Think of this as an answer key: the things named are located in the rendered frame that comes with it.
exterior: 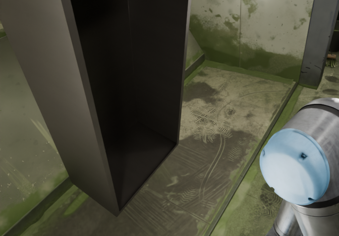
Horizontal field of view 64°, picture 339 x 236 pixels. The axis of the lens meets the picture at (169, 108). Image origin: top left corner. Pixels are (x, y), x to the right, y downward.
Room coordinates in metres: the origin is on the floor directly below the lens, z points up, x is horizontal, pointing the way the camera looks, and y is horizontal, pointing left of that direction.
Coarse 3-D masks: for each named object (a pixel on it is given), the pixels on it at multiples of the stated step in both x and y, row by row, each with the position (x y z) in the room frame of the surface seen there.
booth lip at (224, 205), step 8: (288, 96) 2.02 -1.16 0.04; (280, 112) 1.82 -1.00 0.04; (272, 128) 1.66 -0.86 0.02; (264, 136) 1.57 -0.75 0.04; (256, 152) 1.41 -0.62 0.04; (248, 168) 1.28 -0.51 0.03; (240, 176) 1.22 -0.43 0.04; (232, 192) 1.10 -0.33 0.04; (224, 208) 0.99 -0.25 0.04; (216, 216) 0.94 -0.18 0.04; (216, 224) 0.90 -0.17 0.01; (208, 232) 0.85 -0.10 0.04
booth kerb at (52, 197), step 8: (200, 56) 2.88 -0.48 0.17; (192, 64) 2.75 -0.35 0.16; (200, 64) 2.87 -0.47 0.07; (192, 72) 2.73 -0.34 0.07; (184, 80) 2.60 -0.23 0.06; (64, 184) 1.37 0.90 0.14; (72, 184) 1.41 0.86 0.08; (56, 192) 1.31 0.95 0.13; (64, 192) 1.34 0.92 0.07; (40, 200) 1.23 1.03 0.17; (48, 200) 1.26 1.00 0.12; (56, 200) 1.29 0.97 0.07; (32, 208) 1.18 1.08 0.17; (40, 208) 1.20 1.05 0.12; (24, 216) 1.13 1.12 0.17; (32, 216) 1.15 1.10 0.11; (40, 216) 1.18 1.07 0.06; (16, 224) 1.08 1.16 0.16; (24, 224) 1.10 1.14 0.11; (8, 232) 1.03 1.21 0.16; (16, 232) 1.06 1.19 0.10
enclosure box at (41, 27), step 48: (0, 0) 0.86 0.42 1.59; (48, 0) 0.69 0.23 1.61; (96, 0) 1.22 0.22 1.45; (144, 0) 1.30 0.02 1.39; (48, 48) 0.76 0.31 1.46; (96, 48) 1.21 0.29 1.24; (144, 48) 1.34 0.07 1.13; (48, 96) 0.86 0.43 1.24; (96, 96) 1.20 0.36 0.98; (144, 96) 1.40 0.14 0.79; (96, 144) 0.73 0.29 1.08; (144, 144) 1.28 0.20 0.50; (96, 192) 0.87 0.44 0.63
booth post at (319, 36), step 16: (320, 0) 2.17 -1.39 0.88; (336, 0) 2.09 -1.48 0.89; (320, 16) 2.16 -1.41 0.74; (336, 16) 2.19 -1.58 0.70; (320, 32) 2.14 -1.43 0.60; (320, 48) 2.12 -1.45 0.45; (304, 64) 2.19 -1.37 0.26; (320, 64) 2.10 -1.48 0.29; (304, 80) 2.17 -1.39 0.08; (320, 80) 2.17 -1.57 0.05
